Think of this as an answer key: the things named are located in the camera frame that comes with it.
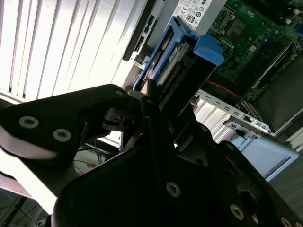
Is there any hard disk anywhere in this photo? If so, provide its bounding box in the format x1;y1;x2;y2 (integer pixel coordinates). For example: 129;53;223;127
132;15;224;119

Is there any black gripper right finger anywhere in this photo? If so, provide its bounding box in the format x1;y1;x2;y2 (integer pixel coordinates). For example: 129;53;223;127
173;103;303;227

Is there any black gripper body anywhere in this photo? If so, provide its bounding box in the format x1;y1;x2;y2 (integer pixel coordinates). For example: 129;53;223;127
51;145;228;227

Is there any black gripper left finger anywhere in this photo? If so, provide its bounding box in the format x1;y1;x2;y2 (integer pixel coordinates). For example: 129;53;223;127
0;79;188;213

